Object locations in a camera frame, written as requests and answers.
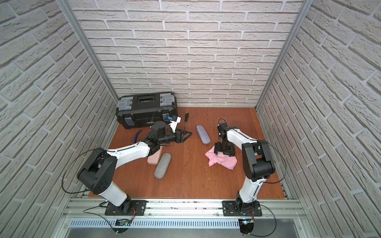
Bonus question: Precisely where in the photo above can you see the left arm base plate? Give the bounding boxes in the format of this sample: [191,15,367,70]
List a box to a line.
[105,200,148,216]

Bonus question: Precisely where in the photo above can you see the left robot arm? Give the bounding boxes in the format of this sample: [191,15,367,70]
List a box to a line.
[77,121,192,209]

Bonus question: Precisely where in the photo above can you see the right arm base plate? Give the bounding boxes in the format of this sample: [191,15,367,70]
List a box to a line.
[222,200,263,217]

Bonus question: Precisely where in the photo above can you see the pink eyeglass case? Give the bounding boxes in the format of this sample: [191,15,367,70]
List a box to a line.
[147,146,163,165]

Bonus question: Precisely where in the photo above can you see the lavender eyeglass case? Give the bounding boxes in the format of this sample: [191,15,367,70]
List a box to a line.
[196,125,211,144]

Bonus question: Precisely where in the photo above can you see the pink microfiber cloth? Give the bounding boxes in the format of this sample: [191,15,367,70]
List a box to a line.
[205,146,237,170]

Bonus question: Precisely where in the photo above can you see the black plastic toolbox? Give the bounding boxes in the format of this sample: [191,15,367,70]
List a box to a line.
[116,92,178,130]

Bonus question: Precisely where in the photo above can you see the black handled screwdriver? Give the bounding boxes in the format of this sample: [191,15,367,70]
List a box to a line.
[184,112,189,129]

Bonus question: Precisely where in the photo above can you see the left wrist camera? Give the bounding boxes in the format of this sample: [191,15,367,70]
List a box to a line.
[169,116,181,132]

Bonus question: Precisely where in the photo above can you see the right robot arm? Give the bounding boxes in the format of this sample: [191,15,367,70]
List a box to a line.
[214,123,275,214]

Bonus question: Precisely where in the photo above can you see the blue handled pliers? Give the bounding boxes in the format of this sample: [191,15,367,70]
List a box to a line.
[133,130,142,143]

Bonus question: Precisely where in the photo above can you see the grey felt eyeglass case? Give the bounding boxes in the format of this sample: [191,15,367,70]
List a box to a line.
[154,153,172,179]

